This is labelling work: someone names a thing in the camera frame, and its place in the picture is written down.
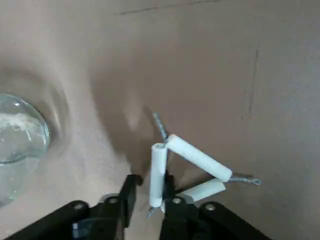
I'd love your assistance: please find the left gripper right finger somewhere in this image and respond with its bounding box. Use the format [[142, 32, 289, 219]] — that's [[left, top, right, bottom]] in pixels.
[[159, 172, 273, 240]]

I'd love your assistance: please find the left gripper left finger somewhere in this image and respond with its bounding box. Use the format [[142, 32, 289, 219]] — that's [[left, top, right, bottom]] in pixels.
[[0, 174, 144, 240]]

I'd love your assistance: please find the white clay triangle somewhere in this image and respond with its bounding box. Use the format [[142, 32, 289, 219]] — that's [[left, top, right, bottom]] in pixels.
[[145, 111, 263, 221]]

